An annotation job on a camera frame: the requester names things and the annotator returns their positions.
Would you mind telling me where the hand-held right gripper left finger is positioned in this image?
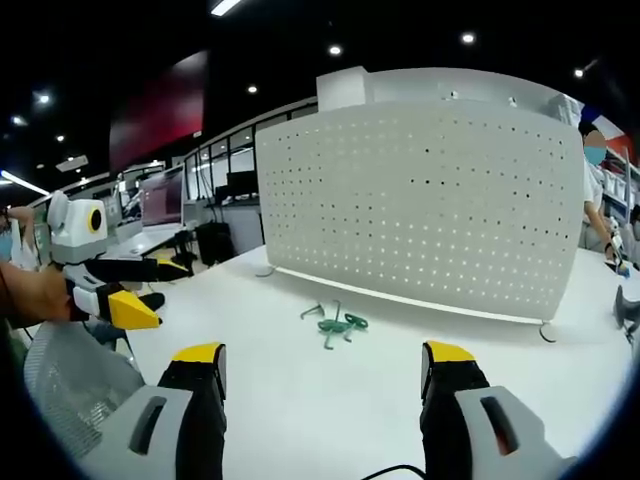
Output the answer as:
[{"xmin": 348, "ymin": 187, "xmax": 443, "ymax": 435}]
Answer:
[{"xmin": 82, "ymin": 341, "xmax": 229, "ymax": 480}]

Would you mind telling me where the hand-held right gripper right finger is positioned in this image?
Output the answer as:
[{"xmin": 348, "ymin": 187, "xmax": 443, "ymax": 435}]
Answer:
[{"xmin": 419, "ymin": 340, "xmax": 581, "ymax": 480}]

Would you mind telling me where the white perforated mounting plate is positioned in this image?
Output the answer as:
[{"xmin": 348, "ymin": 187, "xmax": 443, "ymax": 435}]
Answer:
[{"xmin": 253, "ymin": 96, "xmax": 587, "ymax": 344}]

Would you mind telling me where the computer monitor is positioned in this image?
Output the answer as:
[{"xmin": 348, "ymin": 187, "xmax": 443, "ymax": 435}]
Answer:
[{"xmin": 138, "ymin": 163, "xmax": 187, "ymax": 230}]

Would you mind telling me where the black office chair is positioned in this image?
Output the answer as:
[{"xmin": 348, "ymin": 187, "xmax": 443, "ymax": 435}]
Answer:
[{"xmin": 193, "ymin": 221, "xmax": 237, "ymax": 267}]

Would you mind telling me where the grey mesh chair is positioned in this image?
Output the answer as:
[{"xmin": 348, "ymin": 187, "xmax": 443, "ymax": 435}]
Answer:
[{"xmin": 21, "ymin": 318, "xmax": 147, "ymax": 462}]

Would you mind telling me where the black monitor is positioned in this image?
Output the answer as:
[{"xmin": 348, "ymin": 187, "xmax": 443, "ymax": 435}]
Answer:
[{"xmin": 225, "ymin": 170, "xmax": 259, "ymax": 202}]

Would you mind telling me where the grey stand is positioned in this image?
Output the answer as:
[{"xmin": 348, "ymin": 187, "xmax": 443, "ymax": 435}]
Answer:
[{"xmin": 613, "ymin": 283, "xmax": 640, "ymax": 332}]

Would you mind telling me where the white box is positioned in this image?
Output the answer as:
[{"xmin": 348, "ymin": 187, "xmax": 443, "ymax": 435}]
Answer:
[{"xmin": 315, "ymin": 66, "xmax": 372, "ymax": 114}]

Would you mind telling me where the white partition panel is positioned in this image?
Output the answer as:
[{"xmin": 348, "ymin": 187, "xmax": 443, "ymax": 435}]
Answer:
[{"xmin": 367, "ymin": 66, "xmax": 585, "ymax": 112}]

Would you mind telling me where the black cable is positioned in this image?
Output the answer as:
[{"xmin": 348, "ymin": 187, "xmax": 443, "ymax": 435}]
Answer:
[{"xmin": 363, "ymin": 464, "xmax": 427, "ymax": 480}]

